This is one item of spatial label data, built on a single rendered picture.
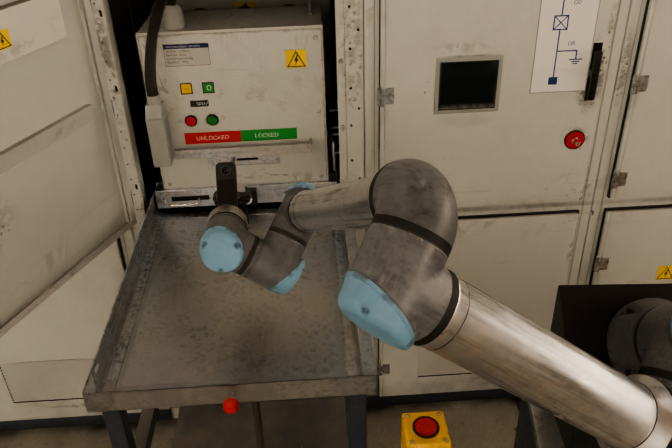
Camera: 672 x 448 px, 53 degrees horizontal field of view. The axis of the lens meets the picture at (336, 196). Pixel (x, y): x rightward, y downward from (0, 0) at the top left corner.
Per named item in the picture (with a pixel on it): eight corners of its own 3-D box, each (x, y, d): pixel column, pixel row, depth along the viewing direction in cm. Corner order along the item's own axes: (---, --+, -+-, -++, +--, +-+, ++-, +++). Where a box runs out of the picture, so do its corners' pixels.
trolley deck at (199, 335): (377, 394, 145) (377, 373, 142) (87, 412, 142) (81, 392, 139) (352, 225, 203) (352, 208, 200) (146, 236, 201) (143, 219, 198)
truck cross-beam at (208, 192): (337, 199, 202) (337, 181, 199) (157, 208, 200) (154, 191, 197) (336, 190, 206) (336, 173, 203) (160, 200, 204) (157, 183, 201)
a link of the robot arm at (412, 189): (433, 132, 88) (282, 178, 150) (395, 216, 85) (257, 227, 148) (500, 174, 91) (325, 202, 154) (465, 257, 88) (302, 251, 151)
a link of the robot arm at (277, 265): (315, 250, 142) (263, 224, 139) (291, 300, 139) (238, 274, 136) (304, 251, 151) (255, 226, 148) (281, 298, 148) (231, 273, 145)
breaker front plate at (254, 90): (327, 186, 200) (321, 28, 176) (165, 195, 198) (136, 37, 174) (327, 184, 201) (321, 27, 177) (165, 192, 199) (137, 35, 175)
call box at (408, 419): (448, 480, 125) (452, 443, 119) (406, 483, 124) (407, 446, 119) (440, 444, 132) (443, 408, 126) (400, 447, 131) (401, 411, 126)
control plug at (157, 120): (171, 167, 182) (161, 107, 173) (153, 168, 182) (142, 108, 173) (175, 154, 189) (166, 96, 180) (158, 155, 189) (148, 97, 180)
